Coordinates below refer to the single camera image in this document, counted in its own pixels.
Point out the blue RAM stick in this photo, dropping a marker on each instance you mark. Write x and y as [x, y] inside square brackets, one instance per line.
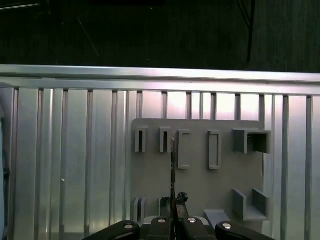
[173, 175]

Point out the grey parts rack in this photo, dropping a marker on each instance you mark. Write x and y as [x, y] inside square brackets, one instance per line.
[200, 180]

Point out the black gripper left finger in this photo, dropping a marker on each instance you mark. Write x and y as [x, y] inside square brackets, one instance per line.
[160, 230]

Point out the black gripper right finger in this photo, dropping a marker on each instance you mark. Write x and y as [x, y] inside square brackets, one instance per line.
[195, 230]

